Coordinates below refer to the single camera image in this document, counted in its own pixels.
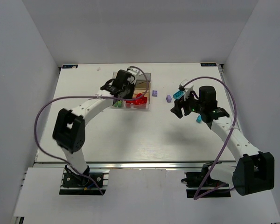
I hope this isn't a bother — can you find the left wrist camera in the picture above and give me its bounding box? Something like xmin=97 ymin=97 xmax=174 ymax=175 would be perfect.
xmin=127 ymin=67 xmax=142 ymax=80

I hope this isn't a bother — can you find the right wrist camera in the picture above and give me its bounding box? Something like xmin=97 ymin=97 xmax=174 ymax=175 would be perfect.
xmin=178 ymin=79 xmax=194 ymax=100

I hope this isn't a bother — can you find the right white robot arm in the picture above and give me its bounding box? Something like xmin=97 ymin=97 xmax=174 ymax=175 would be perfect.
xmin=171 ymin=86 xmax=275 ymax=196

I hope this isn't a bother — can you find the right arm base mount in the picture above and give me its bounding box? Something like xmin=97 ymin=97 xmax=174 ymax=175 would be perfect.
xmin=181 ymin=162 xmax=231 ymax=198

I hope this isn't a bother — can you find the teal 2x4 lego brick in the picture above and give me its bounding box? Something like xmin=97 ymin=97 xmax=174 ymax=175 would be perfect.
xmin=173 ymin=91 xmax=184 ymax=99

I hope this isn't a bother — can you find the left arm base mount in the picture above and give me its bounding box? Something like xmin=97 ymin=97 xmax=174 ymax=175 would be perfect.
xmin=59 ymin=169 xmax=108 ymax=196

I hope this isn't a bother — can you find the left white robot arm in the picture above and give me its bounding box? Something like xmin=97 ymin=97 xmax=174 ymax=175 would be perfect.
xmin=52 ymin=68 xmax=140 ymax=175

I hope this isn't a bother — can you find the amber tinted container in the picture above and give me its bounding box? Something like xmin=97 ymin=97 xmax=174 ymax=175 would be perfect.
xmin=133 ymin=81 xmax=151 ymax=101

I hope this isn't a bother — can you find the red rounded lego brick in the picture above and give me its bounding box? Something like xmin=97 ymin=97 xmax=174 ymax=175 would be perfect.
xmin=126 ymin=99 xmax=141 ymax=105

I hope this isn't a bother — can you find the grey smoked container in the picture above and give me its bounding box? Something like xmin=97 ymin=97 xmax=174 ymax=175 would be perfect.
xmin=136 ymin=72 xmax=151 ymax=84

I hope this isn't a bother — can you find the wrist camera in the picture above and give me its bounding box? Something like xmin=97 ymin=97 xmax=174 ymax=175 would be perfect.
xmin=127 ymin=67 xmax=142 ymax=80
xmin=178 ymin=79 xmax=194 ymax=100

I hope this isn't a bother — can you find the light blue small lego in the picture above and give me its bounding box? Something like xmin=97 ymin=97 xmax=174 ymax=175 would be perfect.
xmin=196 ymin=115 xmax=202 ymax=123

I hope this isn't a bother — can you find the lilac 2x2 lego brick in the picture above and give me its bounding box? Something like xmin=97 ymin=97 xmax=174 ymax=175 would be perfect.
xmin=152 ymin=90 xmax=158 ymax=97

